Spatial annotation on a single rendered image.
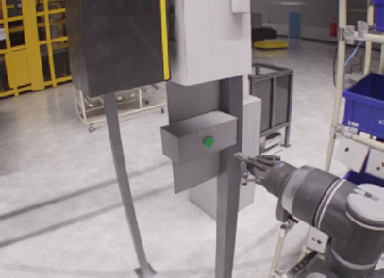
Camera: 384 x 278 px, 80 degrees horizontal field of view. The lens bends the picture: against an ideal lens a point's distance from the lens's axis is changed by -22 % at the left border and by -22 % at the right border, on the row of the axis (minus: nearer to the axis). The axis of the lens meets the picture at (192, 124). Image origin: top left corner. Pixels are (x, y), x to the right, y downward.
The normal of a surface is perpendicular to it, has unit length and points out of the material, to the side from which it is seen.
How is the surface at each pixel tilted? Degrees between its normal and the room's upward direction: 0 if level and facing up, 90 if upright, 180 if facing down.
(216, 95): 90
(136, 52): 90
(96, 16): 90
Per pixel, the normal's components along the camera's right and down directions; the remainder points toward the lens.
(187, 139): 0.58, 0.28
